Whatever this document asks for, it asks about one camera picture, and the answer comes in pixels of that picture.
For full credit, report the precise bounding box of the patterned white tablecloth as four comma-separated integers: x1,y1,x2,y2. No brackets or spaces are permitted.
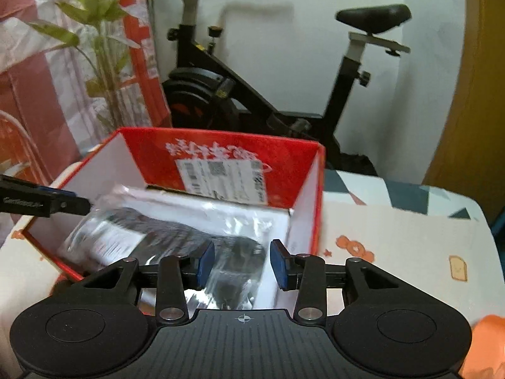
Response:
1,192,504,378

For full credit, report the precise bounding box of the brown wooden door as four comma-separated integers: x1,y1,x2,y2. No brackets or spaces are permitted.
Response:
424,0,504,222

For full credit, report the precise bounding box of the orange object at corner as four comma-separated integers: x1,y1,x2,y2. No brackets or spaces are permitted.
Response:
460,315,505,379

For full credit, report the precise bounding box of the red strawberry cardboard box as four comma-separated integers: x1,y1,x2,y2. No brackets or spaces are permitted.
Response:
22,127,326,282

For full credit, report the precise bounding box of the red white floral curtain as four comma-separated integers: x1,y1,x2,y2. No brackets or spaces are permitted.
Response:
1,0,171,185

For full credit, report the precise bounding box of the black exercise bike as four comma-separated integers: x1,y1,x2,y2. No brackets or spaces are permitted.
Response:
140,0,413,177

